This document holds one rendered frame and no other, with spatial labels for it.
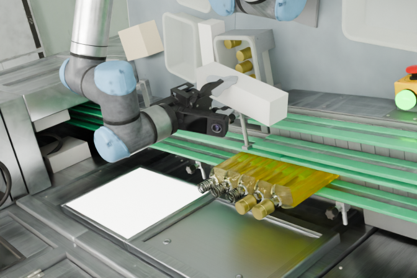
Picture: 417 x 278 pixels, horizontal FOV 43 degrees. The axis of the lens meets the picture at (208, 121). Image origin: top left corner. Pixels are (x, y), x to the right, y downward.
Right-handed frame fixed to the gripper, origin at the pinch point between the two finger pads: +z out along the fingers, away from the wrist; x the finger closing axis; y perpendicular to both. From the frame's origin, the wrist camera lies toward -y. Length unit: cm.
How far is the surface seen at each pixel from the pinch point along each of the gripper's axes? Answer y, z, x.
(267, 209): -15.5, -5.0, 22.5
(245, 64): 25.6, 29.5, 10.5
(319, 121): -11.1, 18.6, 10.4
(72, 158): 97, 1, 68
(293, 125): -6.6, 13.9, 11.7
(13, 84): 125, -7, 40
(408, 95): -29.6, 24.6, -1.9
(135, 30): 80, 27, 13
